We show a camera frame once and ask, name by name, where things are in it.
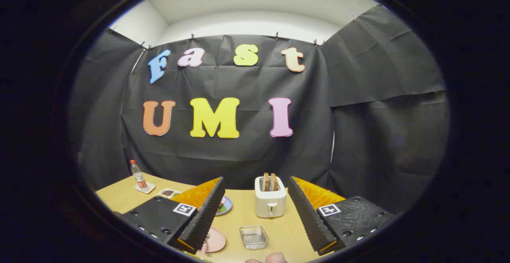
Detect white toaster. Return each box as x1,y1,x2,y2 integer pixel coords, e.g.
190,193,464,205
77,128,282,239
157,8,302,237
255,175,287,218

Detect pink plate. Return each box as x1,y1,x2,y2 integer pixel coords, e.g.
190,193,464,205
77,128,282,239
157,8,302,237
201,227,226,253

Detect metal wire basket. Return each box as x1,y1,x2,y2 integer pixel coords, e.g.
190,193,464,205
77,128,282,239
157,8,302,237
239,226,269,250

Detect black backdrop cloth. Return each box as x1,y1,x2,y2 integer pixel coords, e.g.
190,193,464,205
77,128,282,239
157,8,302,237
68,4,451,216

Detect white divided seasoning tray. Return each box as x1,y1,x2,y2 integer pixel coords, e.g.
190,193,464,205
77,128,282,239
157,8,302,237
156,188,182,200

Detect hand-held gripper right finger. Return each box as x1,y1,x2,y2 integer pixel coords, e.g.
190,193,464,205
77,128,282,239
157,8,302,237
288,176,397,255

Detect clear bottle with red cap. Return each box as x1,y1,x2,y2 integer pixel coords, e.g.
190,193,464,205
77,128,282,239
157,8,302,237
130,159,148,189

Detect blue plate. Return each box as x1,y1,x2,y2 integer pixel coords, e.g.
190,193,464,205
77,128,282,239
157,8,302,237
215,196,233,216

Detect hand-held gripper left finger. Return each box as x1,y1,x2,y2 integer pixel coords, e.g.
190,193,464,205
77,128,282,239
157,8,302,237
116,177,226,255

